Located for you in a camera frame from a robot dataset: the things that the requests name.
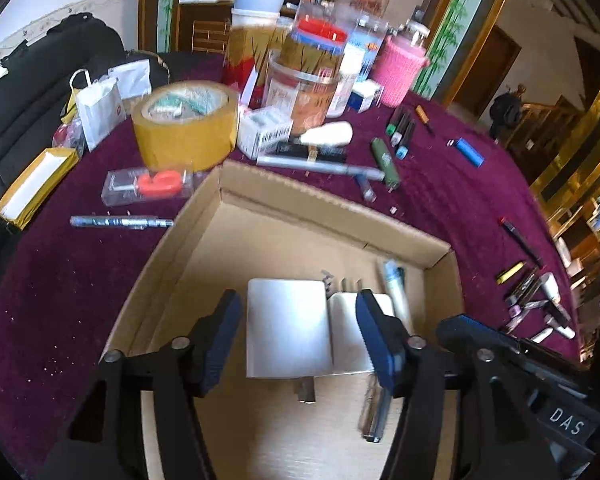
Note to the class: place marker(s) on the blue lighter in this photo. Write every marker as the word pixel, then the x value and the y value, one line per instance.
pixel 469 151

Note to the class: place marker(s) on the short white stick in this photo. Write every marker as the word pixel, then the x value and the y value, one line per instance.
pixel 542 335

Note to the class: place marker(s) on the white paper bag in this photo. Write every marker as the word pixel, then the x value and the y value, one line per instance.
pixel 100 112

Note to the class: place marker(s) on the dark green lighter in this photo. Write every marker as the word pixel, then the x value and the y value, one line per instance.
pixel 384 159

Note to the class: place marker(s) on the short clear pen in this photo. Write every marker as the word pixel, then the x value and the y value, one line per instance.
pixel 366 188

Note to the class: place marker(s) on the small white power adapter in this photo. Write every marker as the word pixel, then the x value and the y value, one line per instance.
pixel 350 335

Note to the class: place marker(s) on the bamboo painted panel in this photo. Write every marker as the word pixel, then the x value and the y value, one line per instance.
pixel 452 25

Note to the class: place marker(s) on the white plastic packet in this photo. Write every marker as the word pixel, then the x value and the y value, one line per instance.
pixel 130 77

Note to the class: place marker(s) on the white squeeze bottle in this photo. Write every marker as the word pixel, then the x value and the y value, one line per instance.
pixel 327 135

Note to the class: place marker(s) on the brown cardboard box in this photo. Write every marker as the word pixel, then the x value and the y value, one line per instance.
pixel 280 240

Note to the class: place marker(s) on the jar in pink knit cover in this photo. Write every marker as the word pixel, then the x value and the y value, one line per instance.
pixel 400 70

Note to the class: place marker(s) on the black chair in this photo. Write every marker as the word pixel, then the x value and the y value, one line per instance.
pixel 25 100

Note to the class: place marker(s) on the dark slim pen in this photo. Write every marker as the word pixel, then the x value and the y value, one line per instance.
pixel 522 286

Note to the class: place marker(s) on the clear case with orange tool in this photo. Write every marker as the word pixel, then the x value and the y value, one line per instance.
pixel 147 185

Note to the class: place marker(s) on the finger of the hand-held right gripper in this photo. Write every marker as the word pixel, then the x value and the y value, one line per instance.
pixel 460 327

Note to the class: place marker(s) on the small white barcode box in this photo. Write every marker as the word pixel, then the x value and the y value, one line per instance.
pixel 262 130

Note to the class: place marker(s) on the black marker green cap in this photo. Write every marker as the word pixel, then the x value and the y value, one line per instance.
pixel 393 124

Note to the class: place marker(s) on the gold red patterned canister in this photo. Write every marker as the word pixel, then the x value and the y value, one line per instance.
pixel 245 55

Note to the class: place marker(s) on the white plastic tub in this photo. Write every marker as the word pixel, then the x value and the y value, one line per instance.
pixel 259 2

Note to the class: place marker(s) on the grey white tube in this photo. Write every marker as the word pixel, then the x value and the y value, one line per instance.
pixel 560 327

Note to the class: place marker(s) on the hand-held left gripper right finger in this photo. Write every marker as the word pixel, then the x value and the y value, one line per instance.
pixel 380 341

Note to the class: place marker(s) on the clear bag with red item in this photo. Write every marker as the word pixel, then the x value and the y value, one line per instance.
pixel 67 136

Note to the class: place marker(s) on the tall white carton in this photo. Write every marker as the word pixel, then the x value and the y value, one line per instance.
pixel 346 85

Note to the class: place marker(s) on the dark silver pen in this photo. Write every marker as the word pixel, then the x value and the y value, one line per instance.
pixel 375 417

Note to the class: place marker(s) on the blue white box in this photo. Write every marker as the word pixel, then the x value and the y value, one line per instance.
pixel 366 55

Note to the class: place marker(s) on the white tube with orange tip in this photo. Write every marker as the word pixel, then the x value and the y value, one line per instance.
pixel 550 287

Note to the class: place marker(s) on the black printed pen box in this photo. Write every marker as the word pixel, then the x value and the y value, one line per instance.
pixel 310 150

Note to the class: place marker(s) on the wooden door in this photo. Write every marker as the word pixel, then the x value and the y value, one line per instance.
pixel 485 70

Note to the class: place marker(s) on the patterned jar with red lid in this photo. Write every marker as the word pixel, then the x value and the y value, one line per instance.
pixel 312 47

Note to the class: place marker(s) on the orange pen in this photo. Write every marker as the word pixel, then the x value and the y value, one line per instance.
pixel 424 118

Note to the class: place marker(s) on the white pen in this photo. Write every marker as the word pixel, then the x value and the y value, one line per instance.
pixel 396 290

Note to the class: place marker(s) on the clear jar with red lid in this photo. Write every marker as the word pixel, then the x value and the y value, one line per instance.
pixel 365 2

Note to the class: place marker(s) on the yellow marker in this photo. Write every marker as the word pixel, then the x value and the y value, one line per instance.
pixel 510 272

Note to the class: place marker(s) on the large white power adapter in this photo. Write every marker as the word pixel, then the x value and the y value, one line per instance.
pixel 287 327

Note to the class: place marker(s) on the long silver pen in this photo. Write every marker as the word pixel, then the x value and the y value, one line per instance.
pixel 320 166

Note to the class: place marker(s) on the blue patterned pen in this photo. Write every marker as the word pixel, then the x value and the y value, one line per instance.
pixel 120 221

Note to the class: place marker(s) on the yellow white flat box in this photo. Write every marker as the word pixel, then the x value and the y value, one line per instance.
pixel 35 187

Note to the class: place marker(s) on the yellow packing tape roll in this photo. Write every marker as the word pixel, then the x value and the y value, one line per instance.
pixel 180 135

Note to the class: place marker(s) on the black marker grey cap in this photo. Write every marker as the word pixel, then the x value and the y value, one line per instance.
pixel 401 132

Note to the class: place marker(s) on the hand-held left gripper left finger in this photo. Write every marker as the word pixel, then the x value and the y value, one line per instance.
pixel 225 341

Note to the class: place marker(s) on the black marker red tip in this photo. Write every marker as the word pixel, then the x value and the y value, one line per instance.
pixel 520 242

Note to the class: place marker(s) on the clear glass jar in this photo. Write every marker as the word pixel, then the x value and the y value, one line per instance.
pixel 302 102

